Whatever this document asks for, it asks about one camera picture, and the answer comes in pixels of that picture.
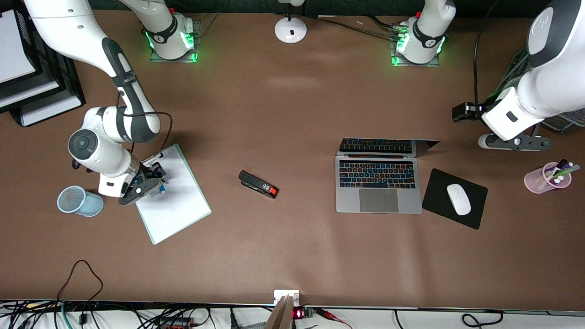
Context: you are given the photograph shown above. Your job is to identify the silver laptop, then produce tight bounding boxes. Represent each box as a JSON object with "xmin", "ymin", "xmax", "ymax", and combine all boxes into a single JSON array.
[{"xmin": 335, "ymin": 137, "xmax": 441, "ymax": 214}]

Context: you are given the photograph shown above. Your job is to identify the purple black marker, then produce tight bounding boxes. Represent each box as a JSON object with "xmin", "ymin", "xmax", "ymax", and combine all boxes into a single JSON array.
[{"xmin": 546, "ymin": 159, "xmax": 574, "ymax": 176}]

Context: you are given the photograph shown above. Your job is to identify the green marker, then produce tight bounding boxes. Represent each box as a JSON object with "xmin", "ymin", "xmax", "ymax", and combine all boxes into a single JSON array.
[{"xmin": 551, "ymin": 164, "xmax": 581, "ymax": 180}]

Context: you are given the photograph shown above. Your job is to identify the white paper sheet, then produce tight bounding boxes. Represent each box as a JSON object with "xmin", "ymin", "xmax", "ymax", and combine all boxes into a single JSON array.
[{"xmin": 136, "ymin": 147, "xmax": 210, "ymax": 243}]

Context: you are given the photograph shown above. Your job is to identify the pale green clipboard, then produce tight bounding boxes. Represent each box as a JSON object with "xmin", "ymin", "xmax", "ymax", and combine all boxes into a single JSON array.
[{"xmin": 135, "ymin": 143, "xmax": 212, "ymax": 245}]

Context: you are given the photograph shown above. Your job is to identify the blue mesh pen cup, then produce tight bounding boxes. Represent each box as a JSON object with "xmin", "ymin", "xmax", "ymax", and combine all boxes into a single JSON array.
[{"xmin": 57, "ymin": 185, "xmax": 104, "ymax": 218}]

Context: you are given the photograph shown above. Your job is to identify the white computer mouse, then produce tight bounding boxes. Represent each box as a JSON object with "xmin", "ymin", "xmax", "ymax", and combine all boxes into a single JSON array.
[{"xmin": 447, "ymin": 184, "xmax": 472, "ymax": 216}]

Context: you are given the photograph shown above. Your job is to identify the black mouse pad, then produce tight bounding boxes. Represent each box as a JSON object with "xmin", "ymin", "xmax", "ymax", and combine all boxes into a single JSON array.
[{"xmin": 421, "ymin": 168, "xmax": 489, "ymax": 230}]

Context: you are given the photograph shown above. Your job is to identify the pink mesh pen cup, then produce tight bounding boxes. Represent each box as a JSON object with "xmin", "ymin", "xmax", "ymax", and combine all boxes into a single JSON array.
[{"xmin": 524, "ymin": 162, "xmax": 573, "ymax": 194}]

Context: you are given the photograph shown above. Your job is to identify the black stapler with red end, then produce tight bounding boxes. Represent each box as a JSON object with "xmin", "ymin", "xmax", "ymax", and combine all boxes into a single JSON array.
[{"xmin": 238, "ymin": 170, "xmax": 279, "ymax": 200}]

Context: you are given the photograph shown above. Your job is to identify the white capped pen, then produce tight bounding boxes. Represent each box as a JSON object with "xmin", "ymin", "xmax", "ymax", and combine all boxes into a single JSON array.
[{"xmin": 543, "ymin": 168, "xmax": 565, "ymax": 186}]

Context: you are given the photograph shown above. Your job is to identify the black stacked document tray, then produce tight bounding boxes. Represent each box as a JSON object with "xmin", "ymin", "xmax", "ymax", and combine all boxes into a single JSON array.
[{"xmin": 0, "ymin": 5, "xmax": 86, "ymax": 127}]

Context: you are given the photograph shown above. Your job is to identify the black power strip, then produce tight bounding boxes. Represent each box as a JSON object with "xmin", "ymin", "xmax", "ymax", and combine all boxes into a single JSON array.
[{"xmin": 155, "ymin": 317, "xmax": 195, "ymax": 329}]

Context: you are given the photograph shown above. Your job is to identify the white lamp base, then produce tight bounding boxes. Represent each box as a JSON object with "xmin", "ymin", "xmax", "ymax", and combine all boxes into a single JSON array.
[{"xmin": 274, "ymin": 0, "xmax": 308, "ymax": 44}]

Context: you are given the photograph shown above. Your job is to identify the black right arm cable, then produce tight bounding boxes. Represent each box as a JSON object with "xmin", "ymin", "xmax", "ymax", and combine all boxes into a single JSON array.
[{"xmin": 116, "ymin": 89, "xmax": 174, "ymax": 154}]

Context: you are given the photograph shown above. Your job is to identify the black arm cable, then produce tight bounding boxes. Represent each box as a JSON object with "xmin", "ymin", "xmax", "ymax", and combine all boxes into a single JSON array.
[
  {"xmin": 116, "ymin": 89, "xmax": 174, "ymax": 154},
  {"xmin": 473, "ymin": 0, "xmax": 501, "ymax": 110}
]

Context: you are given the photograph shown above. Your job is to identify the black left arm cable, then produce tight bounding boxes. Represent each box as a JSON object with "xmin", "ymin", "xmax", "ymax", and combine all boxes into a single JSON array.
[{"xmin": 473, "ymin": 0, "xmax": 501, "ymax": 110}]

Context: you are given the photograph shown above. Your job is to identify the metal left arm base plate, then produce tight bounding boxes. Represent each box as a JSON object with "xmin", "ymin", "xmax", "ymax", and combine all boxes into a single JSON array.
[{"xmin": 390, "ymin": 27, "xmax": 442, "ymax": 68}]

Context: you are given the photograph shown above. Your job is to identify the grey wire mesh tray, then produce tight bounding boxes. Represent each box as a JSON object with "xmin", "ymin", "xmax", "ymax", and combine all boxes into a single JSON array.
[{"xmin": 496, "ymin": 46, "xmax": 585, "ymax": 134}]

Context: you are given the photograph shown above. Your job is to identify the black looped cable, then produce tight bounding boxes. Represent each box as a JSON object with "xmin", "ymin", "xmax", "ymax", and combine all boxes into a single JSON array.
[{"xmin": 57, "ymin": 260, "xmax": 104, "ymax": 326}]

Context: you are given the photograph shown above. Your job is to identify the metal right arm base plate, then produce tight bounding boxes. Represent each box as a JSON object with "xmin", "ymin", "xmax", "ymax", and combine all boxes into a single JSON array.
[{"xmin": 149, "ymin": 20, "xmax": 199, "ymax": 64}]

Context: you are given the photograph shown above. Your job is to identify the black table cables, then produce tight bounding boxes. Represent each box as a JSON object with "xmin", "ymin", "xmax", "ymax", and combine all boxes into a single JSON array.
[{"xmin": 318, "ymin": 15, "xmax": 399, "ymax": 40}]

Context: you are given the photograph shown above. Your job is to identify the white bracket box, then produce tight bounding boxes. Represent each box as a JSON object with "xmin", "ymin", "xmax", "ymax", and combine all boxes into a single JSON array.
[{"xmin": 274, "ymin": 289, "xmax": 300, "ymax": 306}]

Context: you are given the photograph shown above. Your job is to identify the black cable bundle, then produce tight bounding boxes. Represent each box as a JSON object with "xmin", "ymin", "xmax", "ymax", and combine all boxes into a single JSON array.
[{"xmin": 0, "ymin": 299, "xmax": 220, "ymax": 329}]

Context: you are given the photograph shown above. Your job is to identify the wooden post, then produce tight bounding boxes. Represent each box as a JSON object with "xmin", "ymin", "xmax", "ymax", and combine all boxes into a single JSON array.
[{"xmin": 264, "ymin": 295, "xmax": 295, "ymax": 329}]

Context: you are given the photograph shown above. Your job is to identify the black coiled cable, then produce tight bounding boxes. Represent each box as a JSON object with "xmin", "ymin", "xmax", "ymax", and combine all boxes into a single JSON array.
[{"xmin": 393, "ymin": 309, "xmax": 505, "ymax": 329}]

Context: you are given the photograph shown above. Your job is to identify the red wire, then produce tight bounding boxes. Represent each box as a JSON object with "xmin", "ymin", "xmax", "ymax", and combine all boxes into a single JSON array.
[{"xmin": 314, "ymin": 308, "xmax": 353, "ymax": 329}]

